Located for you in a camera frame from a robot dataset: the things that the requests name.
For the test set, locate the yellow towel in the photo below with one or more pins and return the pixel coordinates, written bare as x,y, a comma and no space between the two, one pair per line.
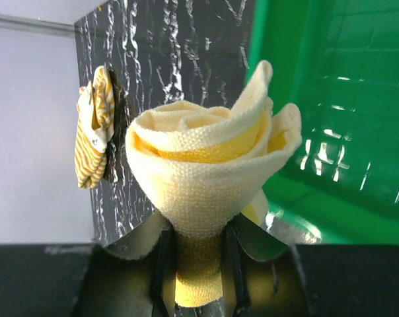
200,167

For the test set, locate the orange striped towel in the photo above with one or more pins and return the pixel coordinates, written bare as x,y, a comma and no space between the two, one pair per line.
95,128

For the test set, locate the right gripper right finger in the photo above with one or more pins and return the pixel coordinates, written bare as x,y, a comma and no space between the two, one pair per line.
262,276

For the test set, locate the green plastic bin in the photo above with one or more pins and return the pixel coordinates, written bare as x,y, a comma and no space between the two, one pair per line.
338,61

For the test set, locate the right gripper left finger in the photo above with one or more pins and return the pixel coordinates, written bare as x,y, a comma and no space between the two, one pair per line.
134,276

